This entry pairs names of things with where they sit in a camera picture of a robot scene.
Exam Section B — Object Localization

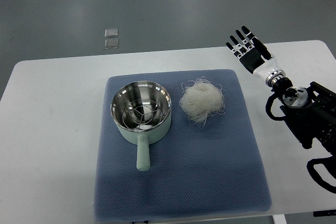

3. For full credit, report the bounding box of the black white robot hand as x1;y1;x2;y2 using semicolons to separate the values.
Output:
226;26;286;87

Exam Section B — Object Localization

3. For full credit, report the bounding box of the white vermicelli bundle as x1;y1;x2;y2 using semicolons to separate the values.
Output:
179;76;226;129

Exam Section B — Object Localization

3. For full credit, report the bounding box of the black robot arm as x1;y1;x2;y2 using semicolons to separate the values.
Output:
266;74;335;156

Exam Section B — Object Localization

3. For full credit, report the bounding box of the mint green steel pot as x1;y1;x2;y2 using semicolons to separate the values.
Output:
110;81;172;172

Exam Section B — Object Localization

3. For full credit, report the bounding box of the blue textured mat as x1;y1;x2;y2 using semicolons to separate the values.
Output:
94;69;272;222

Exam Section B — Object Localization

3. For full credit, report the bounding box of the upper floor metal plate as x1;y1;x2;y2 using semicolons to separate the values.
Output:
104;28;118;38

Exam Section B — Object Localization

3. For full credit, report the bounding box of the wire steaming rack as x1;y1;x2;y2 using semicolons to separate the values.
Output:
122;99;161;127

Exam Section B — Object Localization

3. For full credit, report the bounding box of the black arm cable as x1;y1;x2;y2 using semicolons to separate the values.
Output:
306;155;336;196

